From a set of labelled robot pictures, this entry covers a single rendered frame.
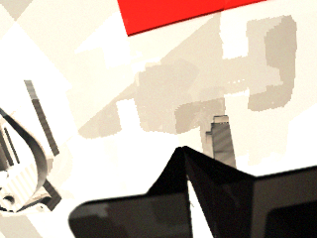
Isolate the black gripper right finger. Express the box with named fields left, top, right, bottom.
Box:
left=182, top=146, right=317, bottom=238

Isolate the red rectangular block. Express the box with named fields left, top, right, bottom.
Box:
left=117, top=0, right=267, bottom=37

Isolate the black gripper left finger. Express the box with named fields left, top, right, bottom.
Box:
left=67, top=147, right=194, bottom=238

